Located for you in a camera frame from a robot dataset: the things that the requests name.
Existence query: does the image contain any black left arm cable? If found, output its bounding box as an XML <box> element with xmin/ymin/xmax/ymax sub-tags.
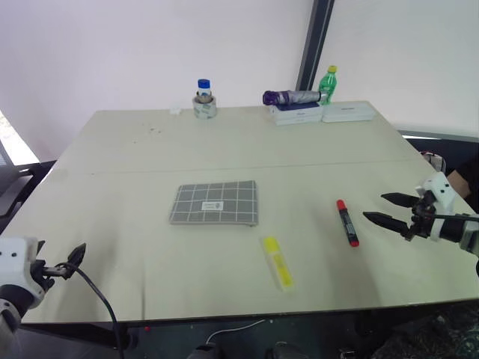
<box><xmin>55</xmin><ymin>261</ymin><xmax>125</xmax><ymax>359</ymax></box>

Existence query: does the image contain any dark vertical window frame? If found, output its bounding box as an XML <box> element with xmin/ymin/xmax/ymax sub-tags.
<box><xmin>295</xmin><ymin>0</ymin><xmax>335</xmax><ymax>93</ymax></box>

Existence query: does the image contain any black chair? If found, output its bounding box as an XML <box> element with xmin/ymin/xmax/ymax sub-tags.
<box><xmin>0</xmin><ymin>159</ymin><xmax>58</xmax><ymax>226</ymax></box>

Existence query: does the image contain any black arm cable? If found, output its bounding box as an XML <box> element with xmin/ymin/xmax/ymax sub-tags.
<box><xmin>433</xmin><ymin>212</ymin><xmax>479</xmax><ymax>221</ymax></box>
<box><xmin>55</xmin><ymin>261</ymin><xmax>125</xmax><ymax>359</ymax></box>

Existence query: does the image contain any grey checkered pouch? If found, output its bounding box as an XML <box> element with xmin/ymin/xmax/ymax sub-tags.
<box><xmin>168</xmin><ymin>179</ymin><xmax>260</xmax><ymax>227</ymax></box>

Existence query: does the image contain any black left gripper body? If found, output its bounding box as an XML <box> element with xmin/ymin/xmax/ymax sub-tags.
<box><xmin>31</xmin><ymin>260</ymin><xmax>73</xmax><ymax>293</ymax></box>

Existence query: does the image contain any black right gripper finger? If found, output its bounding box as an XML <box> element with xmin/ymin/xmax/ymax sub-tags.
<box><xmin>380</xmin><ymin>192</ymin><xmax>417</xmax><ymax>209</ymax></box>
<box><xmin>362</xmin><ymin>211</ymin><xmax>409</xmax><ymax>237</ymax></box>

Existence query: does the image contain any brown cardboard box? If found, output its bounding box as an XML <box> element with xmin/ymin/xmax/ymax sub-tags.
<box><xmin>446</xmin><ymin>169</ymin><xmax>473</xmax><ymax>200</ymax></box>

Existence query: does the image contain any white and blue flat box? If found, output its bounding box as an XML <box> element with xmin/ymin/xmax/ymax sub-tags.
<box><xmin>269</xmin><ymin>102</ymin><xmax>323</xmax><ymax>126</ymax></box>

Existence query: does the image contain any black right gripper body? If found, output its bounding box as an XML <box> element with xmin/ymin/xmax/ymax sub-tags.
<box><xmin>403</xmin><ymin>190</ymin><xmax>437</xmax><ymax>242</ymax></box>

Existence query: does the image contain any small bottle with blue cap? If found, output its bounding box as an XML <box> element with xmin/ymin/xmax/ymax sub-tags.
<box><xmin>195</xmin><ymin>78</ymin><xmax>213</xmax><ymax>99</ymax></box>

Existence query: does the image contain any folded purple grey umbrella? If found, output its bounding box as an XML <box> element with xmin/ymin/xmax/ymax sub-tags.
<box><xmin>262</xmin><ymin>89</ymin><xmax>327</xmax><ymax>107</ymax></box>

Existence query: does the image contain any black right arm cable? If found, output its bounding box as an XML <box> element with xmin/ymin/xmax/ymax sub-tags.
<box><xmin>433</xmin><ymin>212</ymin><xmax>479</xmax><ymax>221</ymax></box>

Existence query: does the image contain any patterned tape roll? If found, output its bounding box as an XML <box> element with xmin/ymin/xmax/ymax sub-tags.
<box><xmin>192</xmin><ymin>95</ymin><xmax>219</xmax><ymax>120</ymax></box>

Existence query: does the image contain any green bottle with yellow cap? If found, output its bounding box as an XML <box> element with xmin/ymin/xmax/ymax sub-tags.
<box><xmin>317</xmin><ymin>65</ymin><xmax>339</xmax><ymax>106</ymax></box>

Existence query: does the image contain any red and black marker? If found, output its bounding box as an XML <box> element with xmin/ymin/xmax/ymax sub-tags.
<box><xmin>335</xmin><ymin>199</ymin><xmax>361</xmax><ymax>248</ymax></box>

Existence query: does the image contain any thin white cable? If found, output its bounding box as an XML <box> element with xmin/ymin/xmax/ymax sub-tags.
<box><xmin>207</xmin><ymin>318</ymin><xmax>267</xmax><ymax>343</ymax></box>

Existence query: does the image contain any red and white small object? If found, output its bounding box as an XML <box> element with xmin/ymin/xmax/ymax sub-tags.
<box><xmin>420</xmin><ymin>150</ymin><xmax>447</xmax><ymax>172</ymax></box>

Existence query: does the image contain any yellow highlighter pen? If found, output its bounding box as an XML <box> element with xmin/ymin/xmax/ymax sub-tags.
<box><xmin>260</xmin><ymin>236</ymin><xmax>296</xmax><ymax>292</ymax></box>

